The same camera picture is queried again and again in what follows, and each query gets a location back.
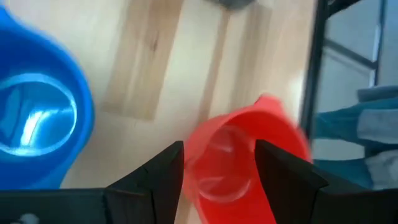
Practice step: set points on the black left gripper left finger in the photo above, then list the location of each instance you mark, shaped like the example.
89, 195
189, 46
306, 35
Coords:
155, 186

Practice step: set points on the light blue measuring cup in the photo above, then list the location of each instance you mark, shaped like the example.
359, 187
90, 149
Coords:
46, 62

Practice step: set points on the red measuring cup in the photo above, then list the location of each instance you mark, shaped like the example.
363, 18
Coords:
217, 140

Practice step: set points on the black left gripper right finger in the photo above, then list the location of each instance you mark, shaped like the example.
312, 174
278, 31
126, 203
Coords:
286, 186

